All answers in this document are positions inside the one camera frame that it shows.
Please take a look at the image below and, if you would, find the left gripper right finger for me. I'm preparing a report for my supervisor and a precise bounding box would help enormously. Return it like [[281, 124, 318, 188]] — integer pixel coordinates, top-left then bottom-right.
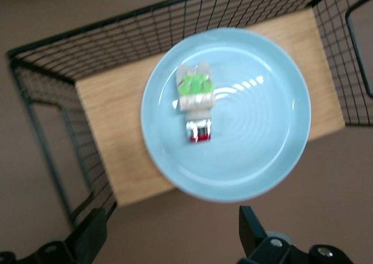
[[237, 205, 355, 264]]

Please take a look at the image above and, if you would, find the light blue round plate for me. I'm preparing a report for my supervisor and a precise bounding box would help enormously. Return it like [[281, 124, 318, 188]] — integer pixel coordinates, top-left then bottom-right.
[[140, 27, 312, 203]]

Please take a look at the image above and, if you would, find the wooden tray with wire sides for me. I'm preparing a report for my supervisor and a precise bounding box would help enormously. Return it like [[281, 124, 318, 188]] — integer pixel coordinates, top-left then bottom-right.
[[6, 0, 373, 228]]

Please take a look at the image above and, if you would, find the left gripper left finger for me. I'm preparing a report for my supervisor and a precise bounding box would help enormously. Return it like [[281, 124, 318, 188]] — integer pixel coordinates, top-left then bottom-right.
[[0, 207, 107, 264]]

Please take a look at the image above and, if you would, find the red push button switch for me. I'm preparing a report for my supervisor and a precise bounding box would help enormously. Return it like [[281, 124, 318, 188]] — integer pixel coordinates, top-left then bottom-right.
[[176, 61, 216, 144]]

